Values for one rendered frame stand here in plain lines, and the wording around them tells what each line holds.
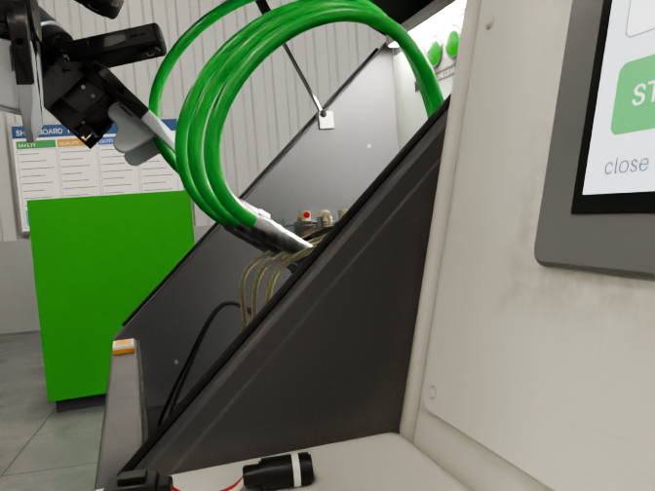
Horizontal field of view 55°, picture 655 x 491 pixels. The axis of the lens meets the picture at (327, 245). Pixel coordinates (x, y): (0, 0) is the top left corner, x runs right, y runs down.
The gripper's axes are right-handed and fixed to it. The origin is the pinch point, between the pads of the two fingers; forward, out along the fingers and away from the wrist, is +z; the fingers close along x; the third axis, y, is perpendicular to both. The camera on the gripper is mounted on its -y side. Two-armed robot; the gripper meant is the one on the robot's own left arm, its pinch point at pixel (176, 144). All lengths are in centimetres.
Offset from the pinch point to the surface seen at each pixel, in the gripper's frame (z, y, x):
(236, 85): 8.2, -4.1, 22.9
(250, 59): 7.6, -6.6, 23.1
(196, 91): 0.5, -4.6, 8.6
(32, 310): -209, 160, -631
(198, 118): 5.2, -1.2, 15.5
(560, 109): 28, -10, 42
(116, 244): -94, 31, -314
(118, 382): 13.1, 26.1, -7.5
